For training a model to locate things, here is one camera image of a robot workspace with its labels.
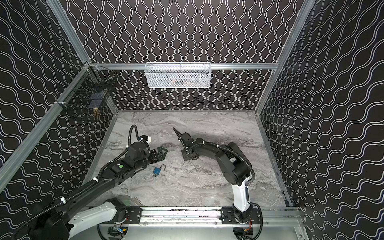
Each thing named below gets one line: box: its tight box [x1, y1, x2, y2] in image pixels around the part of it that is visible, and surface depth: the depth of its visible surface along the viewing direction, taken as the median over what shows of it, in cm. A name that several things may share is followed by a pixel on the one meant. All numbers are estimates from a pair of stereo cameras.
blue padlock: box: [152, 164, 166, 175], surface depth 92 cm
